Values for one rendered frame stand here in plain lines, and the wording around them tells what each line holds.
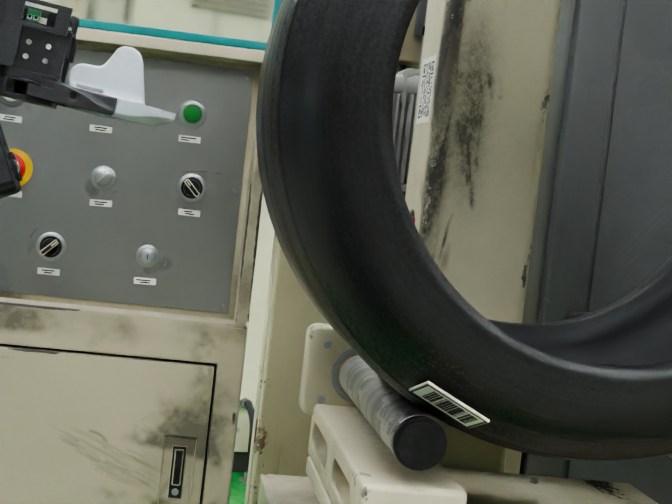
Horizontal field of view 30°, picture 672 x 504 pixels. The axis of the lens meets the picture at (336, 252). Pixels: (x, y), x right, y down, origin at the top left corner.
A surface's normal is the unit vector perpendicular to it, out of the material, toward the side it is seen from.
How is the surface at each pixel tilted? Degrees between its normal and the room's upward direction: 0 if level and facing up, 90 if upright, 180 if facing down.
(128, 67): 90
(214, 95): 90
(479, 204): 90
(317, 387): 90
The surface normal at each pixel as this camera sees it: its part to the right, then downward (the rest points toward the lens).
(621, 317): 0.05, -0.10
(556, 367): 0.07, 0.24
